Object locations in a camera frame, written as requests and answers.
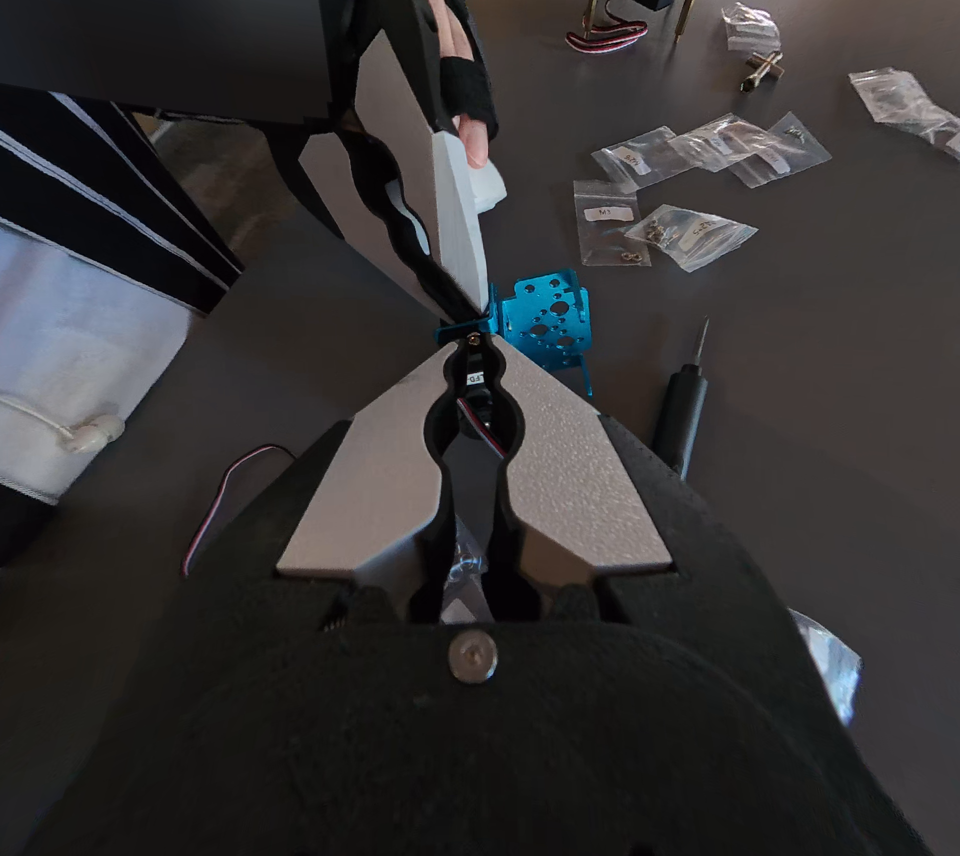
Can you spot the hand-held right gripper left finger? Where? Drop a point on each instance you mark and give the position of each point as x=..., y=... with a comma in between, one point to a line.
x=360, y=496

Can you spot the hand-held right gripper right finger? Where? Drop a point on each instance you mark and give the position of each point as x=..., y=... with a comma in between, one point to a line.
x=585, y=496

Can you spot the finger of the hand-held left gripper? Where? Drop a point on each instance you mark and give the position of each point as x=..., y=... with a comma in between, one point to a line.
x=330, y=189
x=457, y=234

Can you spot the blue bracket servo assembly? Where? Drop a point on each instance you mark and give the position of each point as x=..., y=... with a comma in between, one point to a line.
x=540, y=316

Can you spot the dark brown desk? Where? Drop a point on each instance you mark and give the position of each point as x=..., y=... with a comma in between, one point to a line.
x=750, y=384

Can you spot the person's left hand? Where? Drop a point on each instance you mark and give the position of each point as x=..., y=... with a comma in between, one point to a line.
x=450, y=24

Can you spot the black electric screwdriver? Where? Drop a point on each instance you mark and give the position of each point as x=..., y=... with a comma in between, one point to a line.
x=679, y=414

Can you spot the clear bag with white label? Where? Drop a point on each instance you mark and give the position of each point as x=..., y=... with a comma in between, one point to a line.
x=465, y=571

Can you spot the clear bag of brass nuts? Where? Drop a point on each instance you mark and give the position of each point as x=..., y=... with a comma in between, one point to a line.
x=607, y=234

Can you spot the small clear bag of screws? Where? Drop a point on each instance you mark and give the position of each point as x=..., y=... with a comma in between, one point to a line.
x=637, y=159
x=712, y=140
x=787, y=155

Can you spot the clear bag with handwritten mark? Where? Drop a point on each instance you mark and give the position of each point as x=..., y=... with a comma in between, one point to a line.
x=712, y=234

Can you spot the person's torso striped shirt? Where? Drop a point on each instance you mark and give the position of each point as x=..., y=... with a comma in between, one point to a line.
x=75, y=316

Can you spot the small metal cross wrench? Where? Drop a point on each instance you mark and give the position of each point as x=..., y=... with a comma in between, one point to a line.
x=761, y=73

